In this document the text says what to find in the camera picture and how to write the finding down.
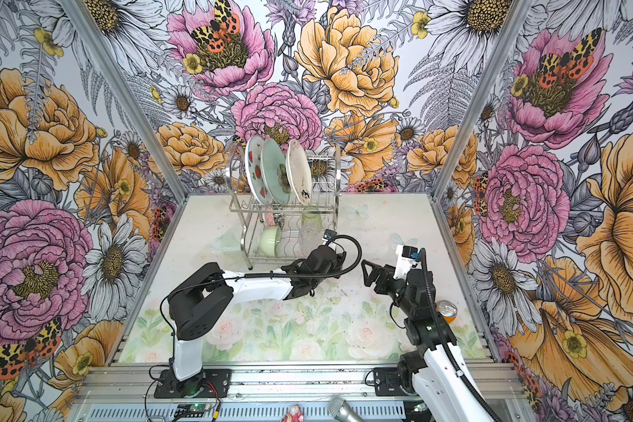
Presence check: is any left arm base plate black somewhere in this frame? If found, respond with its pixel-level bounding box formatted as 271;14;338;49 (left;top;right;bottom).
154;369;232;399

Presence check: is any clear glass plate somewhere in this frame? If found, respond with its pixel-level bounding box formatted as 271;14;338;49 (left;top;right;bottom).
209;230;241;253

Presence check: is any clear glass cup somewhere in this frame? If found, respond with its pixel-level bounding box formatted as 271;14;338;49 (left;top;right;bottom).
298;224;324;258

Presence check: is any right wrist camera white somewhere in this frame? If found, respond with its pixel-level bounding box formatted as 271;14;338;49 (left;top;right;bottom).
393;245;420;280

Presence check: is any left black corrugated cable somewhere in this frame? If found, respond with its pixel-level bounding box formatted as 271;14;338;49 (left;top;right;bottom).
160;234;363;339

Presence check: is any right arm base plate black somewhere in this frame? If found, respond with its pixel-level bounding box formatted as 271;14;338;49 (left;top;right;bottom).
372;367;418;397

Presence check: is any small red pink figure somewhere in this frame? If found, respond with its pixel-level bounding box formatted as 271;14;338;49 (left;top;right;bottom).
281;404;304;422

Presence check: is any cream white plate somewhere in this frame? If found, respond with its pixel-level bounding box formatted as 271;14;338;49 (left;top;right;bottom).
286;140;313;206

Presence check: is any green circuit board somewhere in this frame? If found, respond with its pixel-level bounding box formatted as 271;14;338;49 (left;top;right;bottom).
174;403;210;418

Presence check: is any watermelon pattern plate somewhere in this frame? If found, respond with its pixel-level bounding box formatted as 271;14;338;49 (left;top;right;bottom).
244;135;272;205

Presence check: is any green tinted glass cup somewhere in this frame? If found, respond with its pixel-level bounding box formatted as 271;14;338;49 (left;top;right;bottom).
301;206;323;230

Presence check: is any orange capped small jar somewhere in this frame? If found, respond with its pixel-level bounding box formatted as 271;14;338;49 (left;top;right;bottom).
436;300;458;324

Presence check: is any mint green plate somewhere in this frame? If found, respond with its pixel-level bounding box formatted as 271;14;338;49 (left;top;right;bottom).
260;139;291;205

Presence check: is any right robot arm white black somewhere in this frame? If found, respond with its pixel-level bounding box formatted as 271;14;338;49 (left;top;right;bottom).
362;258;501;421

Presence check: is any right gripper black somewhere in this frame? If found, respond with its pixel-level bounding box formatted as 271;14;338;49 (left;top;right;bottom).
360;260;416;318

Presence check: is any aluminium frame rail front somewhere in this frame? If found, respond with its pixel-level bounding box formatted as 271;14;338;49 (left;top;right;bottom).
79;360;524;404

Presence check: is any pink black patterned bowl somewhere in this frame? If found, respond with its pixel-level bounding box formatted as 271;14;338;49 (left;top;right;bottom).
263;209;285;229

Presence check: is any silver microphone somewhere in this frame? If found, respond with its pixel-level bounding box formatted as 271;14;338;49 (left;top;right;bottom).
327;396;364;422

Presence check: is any chrome two-tier dish rack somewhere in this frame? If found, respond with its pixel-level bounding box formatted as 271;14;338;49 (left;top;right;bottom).
224;142;342;270

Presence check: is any light green bowl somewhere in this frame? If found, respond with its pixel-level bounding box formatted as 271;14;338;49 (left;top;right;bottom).
258;226;282;258

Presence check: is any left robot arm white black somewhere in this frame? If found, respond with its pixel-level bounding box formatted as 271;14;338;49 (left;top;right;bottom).
166;244;346;382

